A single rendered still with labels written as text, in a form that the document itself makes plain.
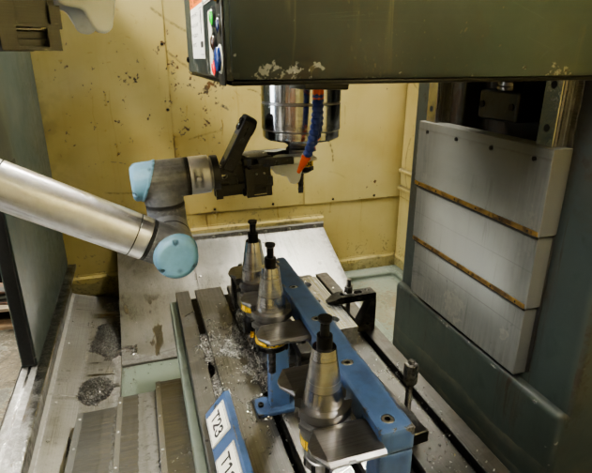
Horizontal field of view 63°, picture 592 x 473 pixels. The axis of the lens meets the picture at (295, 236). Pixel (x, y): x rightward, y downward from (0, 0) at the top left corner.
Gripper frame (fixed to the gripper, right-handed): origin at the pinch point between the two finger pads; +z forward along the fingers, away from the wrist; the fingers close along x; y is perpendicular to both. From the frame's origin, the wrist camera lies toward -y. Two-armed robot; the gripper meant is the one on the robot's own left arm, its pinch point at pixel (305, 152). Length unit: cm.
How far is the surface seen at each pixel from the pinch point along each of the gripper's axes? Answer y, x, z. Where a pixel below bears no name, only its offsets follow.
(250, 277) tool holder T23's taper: 14.8, 23.7, -18.5
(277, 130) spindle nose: -5.8, 4.8, -7.2
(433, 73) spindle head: -16.1, 32.4, 8.9
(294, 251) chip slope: 61, -88, 22
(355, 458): 17, 63, -17
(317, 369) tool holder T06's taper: 11, 56, -18
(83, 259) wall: 54, -101, -62
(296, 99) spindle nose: -11.4, 7.3, -3.8
